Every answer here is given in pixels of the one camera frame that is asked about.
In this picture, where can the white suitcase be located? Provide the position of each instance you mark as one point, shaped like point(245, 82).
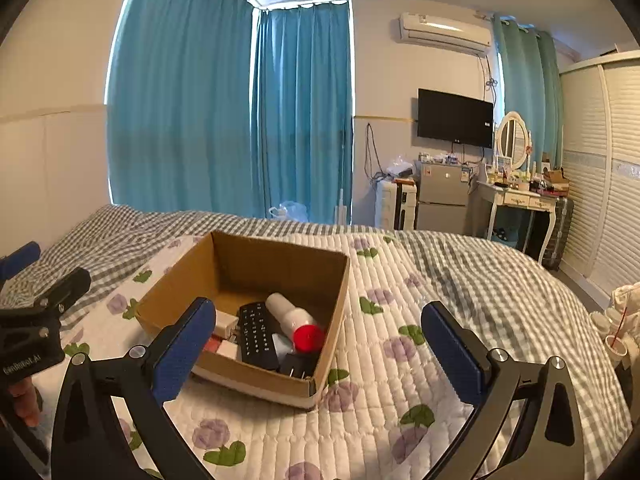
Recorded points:
point(390, 205)

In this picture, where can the clear plastic bag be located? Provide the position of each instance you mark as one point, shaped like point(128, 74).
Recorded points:
point(290, 210)

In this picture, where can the person's left hand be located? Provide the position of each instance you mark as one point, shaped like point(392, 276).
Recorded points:
point(26, 402)

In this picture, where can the pale teal curtain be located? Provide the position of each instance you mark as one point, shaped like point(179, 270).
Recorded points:
point(527, 90)

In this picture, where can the black remote control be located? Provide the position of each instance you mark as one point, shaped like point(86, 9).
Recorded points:
point(255, 335)

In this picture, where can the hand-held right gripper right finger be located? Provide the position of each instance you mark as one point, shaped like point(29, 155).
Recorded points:
point(452, 355)

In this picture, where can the white quilted bag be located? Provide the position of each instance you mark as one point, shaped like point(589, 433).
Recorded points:
point(617, 320)

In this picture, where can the white dressing table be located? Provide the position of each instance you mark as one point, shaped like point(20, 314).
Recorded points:
point(520, 200)

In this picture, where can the white handheld device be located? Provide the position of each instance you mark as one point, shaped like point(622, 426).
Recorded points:
point(290, 315)

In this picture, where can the white oval mirror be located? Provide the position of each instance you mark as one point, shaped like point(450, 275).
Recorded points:
point(512, 137)

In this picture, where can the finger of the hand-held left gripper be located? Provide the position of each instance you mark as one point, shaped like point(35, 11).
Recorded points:
point(65, 285)
point(20, 260)

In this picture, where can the silver mini fridge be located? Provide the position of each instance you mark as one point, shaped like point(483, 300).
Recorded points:
point(442, 190)

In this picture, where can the red rose-patterned card case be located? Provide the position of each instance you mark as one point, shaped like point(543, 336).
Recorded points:
point(215, 345)

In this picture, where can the narrow blue curtain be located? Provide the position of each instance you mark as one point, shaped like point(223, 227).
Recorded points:
point(302, 110)

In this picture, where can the pile of plastic bags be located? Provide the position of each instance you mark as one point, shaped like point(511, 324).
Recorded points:
point(400, 167)

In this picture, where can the white charger block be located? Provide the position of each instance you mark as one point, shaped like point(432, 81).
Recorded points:
point(230, 352)

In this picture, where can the black wall television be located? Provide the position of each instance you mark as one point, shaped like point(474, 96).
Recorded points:
point(455, 117)

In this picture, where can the small white plastic item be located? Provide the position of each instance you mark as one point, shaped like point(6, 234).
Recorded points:
point(282, 347)

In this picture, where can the white louvred wardrobe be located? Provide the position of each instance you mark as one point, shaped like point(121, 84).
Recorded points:
point(605, 185)

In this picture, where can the black power adapter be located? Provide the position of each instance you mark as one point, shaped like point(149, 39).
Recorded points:
point(297, 362)

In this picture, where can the cardboard box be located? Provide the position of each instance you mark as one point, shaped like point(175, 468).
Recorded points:
point(240, 260)

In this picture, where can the small brown box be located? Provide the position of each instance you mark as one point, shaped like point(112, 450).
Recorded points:
point(556, 176)

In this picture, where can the white floral quilted mat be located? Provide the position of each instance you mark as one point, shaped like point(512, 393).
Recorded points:
point(380, 410)

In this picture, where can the black suitcase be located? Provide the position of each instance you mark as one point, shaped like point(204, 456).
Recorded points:
point(560, 232)

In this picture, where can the white air conditioner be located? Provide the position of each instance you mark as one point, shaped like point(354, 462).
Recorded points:
point(442, 32)

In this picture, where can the wide blue curtain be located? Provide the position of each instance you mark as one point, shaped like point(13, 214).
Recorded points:
point(180, 95)

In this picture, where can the small white box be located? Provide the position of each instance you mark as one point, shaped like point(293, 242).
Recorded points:
point(225, 321)

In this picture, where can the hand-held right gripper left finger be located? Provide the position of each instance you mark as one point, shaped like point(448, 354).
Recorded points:
point(182, 355)

